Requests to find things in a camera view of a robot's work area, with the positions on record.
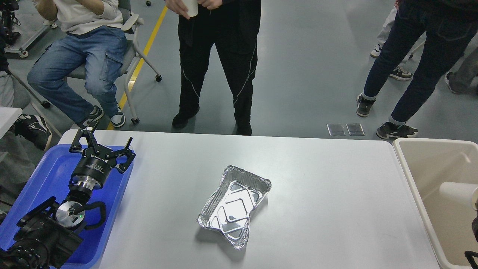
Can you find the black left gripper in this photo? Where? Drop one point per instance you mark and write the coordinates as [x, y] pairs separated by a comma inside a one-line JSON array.
[[93, 168]]

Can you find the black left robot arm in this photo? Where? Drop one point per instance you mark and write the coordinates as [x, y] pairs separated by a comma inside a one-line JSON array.
[[65, 213]]

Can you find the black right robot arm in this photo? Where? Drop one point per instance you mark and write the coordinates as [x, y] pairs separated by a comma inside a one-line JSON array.
[[471, 256]]

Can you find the blue plastic tray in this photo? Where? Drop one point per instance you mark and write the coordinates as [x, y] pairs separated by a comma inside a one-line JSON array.
[[51, 179]]

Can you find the black sneaker at left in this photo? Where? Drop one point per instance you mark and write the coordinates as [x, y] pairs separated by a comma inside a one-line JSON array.
[[34, 129]]

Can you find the seated person in jeans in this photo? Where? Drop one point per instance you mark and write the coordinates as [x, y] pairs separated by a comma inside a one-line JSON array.
[[94, 39]]

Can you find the white side table edge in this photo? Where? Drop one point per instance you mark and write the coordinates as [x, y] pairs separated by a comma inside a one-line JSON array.
[[8, 116]]

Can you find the grey wheeled chair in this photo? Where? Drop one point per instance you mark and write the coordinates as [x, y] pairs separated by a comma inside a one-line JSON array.
[[133, 55]]

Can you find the aluminium foil tray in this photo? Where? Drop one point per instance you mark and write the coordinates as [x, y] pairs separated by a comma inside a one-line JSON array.
[[229, 208]]

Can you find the small white paper cup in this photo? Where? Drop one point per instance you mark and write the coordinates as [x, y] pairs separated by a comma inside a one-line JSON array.
[[192, 7]]

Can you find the standing person in black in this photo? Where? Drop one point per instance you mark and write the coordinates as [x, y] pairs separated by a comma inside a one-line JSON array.
[[231, 26]]

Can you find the left metal floor plate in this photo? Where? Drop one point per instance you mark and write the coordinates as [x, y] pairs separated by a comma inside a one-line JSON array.
[[336, 129]]

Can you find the metal floor plate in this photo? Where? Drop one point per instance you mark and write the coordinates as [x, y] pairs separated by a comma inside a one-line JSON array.
[[336, 129], [355, 130]]

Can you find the right metal floor plate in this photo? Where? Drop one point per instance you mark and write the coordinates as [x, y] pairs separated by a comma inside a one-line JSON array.
[[355, 130]]

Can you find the beige plastic bin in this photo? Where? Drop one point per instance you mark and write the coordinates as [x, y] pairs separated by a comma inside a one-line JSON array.
[[427, 163]]

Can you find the grey trouser leg right edge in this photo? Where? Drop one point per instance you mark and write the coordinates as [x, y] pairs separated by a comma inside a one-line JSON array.
[[459, 82]]

